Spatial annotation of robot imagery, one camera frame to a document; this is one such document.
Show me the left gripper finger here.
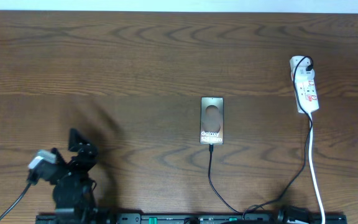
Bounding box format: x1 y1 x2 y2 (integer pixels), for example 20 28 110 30
68 128 91 152
50 147 67 165

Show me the black USB charging cable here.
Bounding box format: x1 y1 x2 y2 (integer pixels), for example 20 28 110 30
208 55 314 218

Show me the gold Galaxy smartphone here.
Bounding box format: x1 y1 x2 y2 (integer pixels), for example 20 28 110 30
200 96 224 144

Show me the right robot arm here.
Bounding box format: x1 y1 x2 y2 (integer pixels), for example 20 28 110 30
277 205 312 223

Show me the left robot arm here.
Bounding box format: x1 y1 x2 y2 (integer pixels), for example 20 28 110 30
51 128 110 223

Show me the white power strip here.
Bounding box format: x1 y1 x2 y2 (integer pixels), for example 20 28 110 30
290 55 319 113

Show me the left black camera cable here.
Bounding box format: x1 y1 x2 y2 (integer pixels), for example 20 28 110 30
0 182 33 224

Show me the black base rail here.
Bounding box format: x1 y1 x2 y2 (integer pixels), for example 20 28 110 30
35 213 348 224

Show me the white power strip cord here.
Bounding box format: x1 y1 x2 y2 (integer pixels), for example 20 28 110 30
307 112 326 224

